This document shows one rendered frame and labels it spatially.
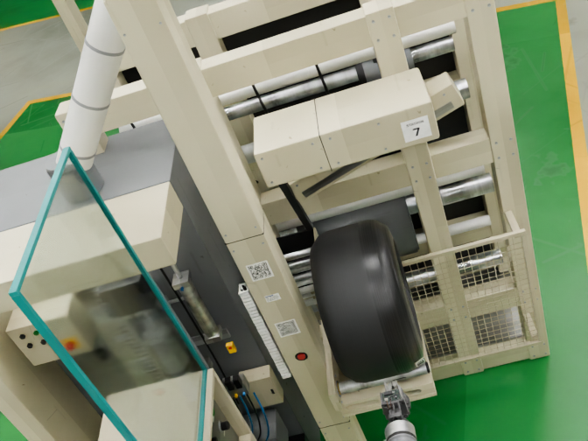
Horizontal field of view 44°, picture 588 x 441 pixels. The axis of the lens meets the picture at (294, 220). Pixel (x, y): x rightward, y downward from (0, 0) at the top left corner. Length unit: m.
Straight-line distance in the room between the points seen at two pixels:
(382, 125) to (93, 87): 0.93
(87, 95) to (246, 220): 0.63
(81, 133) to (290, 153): 0.68
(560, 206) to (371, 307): 2.44
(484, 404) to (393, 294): 1.45
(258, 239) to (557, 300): 2.16
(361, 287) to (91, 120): 1.02
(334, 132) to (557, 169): 2.70
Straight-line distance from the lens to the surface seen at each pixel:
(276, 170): 2.47
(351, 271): 2.40
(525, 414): 3.67
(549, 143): 5.14
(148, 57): 2.00
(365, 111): 2.45
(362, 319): 2.38
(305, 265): 2.95
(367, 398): 2.77
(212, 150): 2.12
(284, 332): 2.61
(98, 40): 2.31
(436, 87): 2.57
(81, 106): 2.42
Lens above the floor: 3.03
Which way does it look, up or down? 37 degrees down
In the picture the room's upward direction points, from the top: 23 degrees counter-clockwise
